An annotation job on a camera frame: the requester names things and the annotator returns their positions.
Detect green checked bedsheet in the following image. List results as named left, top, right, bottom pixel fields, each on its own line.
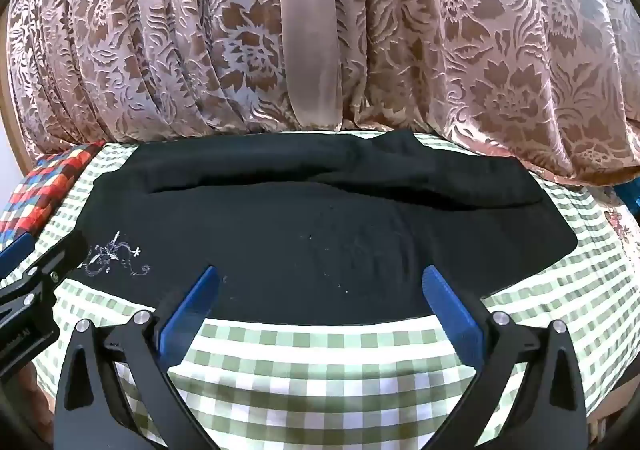
left=0, top=130, right=640, bottom=450

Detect blue cloth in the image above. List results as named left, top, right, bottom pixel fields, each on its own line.
left=617, top=180, right=640, bottom=218

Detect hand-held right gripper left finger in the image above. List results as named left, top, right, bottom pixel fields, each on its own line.
left=52, top=265, right=223, bottom=450

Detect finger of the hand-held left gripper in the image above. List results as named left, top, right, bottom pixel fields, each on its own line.
left=0, top=233, right=39, bottom=273
left=0, top=229, right=92, bottom=313

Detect colourful patchwork cloth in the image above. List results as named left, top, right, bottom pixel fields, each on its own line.
left=0, top=142, right=107, bottom=258

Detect black pants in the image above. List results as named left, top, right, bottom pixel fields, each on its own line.
left=65, top=130, right=578, bottom=327

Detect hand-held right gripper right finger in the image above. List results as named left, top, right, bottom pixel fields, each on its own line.
left=421, top=265, right=588, bottom=450

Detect brown floral curtain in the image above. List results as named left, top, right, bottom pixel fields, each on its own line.
left=5, top=0, right=640, bottom=188

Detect white floral print cloth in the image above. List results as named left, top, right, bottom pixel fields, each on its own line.
left=597, top=187, right=640, bottom=258

